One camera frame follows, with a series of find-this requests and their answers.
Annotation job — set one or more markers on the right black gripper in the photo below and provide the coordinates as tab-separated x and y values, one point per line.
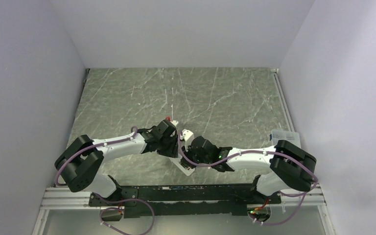
187	153

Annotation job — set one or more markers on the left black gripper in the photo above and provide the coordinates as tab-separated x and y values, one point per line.
172	151

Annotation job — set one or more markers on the white remote control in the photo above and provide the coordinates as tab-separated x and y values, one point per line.
186	169

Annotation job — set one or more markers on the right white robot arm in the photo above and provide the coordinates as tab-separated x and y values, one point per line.
289	166

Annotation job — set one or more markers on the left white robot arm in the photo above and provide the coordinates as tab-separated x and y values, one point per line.
78	167

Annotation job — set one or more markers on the clear plastic organizer box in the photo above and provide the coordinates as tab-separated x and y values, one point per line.
292	137

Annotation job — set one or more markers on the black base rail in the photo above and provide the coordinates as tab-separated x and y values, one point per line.
138	201

